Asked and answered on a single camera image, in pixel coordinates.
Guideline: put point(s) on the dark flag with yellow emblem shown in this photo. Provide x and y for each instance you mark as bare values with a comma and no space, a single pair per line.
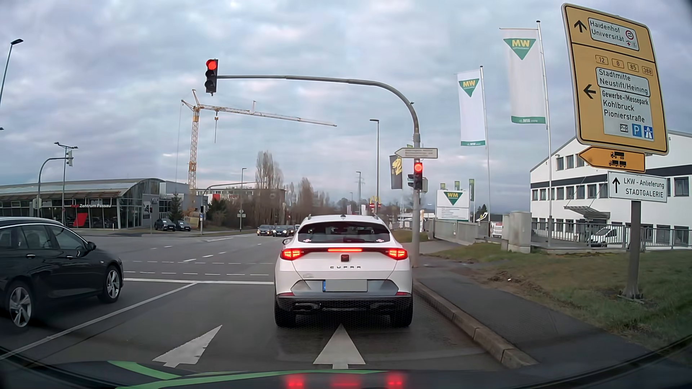
395,172

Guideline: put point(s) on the row of bare trees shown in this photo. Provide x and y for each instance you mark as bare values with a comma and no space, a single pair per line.
286,197

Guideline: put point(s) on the queue of cars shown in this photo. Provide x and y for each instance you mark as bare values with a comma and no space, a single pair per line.
277,230

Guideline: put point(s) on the white billboard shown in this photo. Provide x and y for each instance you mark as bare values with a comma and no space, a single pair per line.
452,204

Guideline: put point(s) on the white flag on pole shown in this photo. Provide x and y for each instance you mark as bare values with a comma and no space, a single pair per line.
523,75
471,108

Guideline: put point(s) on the grey asphalt road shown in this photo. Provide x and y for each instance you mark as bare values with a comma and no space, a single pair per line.
238,308

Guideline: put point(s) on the road markings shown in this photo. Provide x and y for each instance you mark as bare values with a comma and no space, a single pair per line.
339,351

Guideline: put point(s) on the yellow tower crane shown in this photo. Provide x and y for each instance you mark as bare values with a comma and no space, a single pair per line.
193,146

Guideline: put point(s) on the dark parked car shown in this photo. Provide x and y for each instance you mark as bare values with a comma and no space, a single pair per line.
164,224
182,225

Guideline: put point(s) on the grey concrete pillar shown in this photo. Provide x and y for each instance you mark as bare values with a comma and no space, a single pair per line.
519,231

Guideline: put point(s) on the grey pavement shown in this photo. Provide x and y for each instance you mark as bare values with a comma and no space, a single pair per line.
486,302

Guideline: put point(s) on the car's own bonnet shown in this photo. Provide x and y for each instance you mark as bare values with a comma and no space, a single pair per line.
346,380

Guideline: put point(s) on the metal railing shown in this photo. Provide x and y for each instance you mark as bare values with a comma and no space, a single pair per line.
578,233

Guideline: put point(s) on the grass verge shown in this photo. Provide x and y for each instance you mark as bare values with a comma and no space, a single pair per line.
584,281

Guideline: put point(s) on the glass-fronted car showroom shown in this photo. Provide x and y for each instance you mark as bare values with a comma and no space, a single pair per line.
92,202

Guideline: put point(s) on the white parked car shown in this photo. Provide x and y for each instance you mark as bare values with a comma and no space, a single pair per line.
604,235

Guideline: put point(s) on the white office building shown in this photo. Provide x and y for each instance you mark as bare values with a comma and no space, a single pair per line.
621,178

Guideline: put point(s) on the black car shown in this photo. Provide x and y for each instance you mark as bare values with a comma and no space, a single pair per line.
48,264

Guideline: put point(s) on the lamp post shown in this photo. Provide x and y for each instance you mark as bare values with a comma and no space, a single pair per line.
358,189
242,200
5,67

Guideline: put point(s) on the low grey wall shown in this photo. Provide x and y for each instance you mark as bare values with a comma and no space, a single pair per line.
457,231

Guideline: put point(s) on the yellow direction sign on post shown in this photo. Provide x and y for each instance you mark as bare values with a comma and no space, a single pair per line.
616,81

